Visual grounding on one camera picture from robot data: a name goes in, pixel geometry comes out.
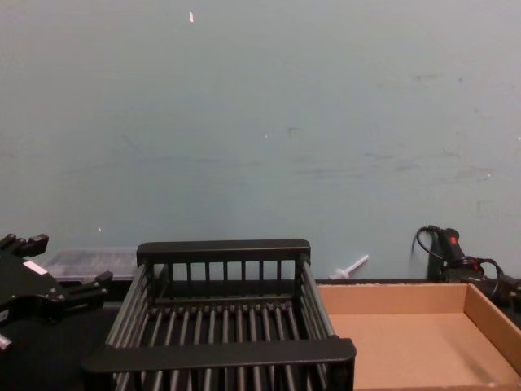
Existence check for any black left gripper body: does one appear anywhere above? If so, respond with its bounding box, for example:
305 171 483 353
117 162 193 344
0 248 66 330

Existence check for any clear plastic case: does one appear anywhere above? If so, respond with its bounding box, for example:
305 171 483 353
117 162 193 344
42 247 139 283

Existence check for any black rack with steel bars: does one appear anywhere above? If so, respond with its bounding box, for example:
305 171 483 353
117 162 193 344
80 239 358 391

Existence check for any shallow brown cardboard tray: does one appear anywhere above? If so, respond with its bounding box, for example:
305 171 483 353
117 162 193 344
316 283 521 391

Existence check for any plain pale wall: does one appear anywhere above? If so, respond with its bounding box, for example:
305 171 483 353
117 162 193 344
0 0 521 283

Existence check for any black corded tool red switch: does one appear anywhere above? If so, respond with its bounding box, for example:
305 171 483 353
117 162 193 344
412 225 521 313

